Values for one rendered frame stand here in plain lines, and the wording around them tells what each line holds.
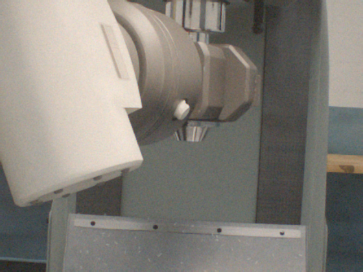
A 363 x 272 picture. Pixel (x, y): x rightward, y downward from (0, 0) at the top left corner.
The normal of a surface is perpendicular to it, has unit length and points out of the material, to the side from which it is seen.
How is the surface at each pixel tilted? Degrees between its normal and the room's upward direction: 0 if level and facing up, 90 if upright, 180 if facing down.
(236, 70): 90
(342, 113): 90
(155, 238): 63
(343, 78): 90
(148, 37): 70
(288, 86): 90
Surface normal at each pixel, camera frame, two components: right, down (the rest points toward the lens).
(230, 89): -0.34, 0.03
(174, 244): 0.00, -0.40
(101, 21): 0.88, -0.35
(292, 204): -0.03, 0.05
